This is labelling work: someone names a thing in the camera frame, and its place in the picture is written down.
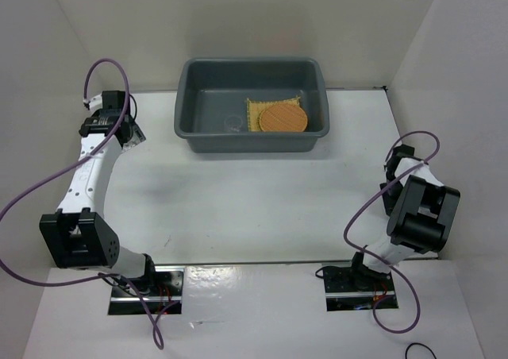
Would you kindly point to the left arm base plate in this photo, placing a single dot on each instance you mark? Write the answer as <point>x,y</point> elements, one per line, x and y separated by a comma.
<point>162,292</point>

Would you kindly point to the square bamboo mat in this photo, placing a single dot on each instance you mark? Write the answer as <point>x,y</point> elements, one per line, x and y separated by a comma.
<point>256,108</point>

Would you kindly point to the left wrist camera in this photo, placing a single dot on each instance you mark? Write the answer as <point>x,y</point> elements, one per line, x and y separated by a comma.
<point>93,104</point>

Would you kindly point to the round orange woven tray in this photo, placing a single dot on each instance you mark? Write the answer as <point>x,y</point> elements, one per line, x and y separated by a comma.
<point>283,117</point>

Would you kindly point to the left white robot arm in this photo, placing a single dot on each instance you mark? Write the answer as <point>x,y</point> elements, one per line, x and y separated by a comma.
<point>77,235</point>

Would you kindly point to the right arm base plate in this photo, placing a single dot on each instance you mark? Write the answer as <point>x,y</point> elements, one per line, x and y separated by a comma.
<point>346,290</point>

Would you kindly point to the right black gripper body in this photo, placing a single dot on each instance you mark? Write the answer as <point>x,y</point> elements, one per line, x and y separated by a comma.
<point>391,195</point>

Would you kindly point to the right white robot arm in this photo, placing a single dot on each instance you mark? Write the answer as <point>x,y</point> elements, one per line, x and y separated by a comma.
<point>421,210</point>

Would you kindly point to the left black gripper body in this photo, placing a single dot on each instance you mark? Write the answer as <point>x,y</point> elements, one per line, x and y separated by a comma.
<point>136,135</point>

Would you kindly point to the grey plastic bin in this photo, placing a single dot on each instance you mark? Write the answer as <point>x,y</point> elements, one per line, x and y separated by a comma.
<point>212,88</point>

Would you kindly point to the clear plastic cup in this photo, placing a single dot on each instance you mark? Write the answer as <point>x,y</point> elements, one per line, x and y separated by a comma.
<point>233,124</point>

